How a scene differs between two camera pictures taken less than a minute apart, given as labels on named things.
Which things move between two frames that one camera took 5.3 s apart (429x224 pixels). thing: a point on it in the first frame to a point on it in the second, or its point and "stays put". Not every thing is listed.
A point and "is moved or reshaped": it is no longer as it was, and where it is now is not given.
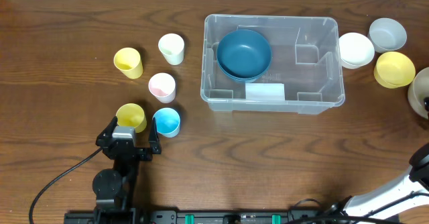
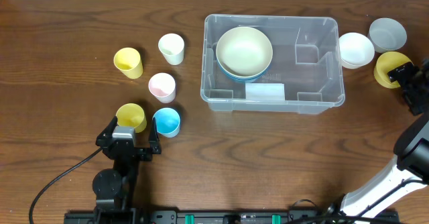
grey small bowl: x=386 y=35 stays put
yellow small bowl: x=393 y=70 stays put
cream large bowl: x=417 y=90 is moved or reshaped
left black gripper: x=127 y=151 stays put
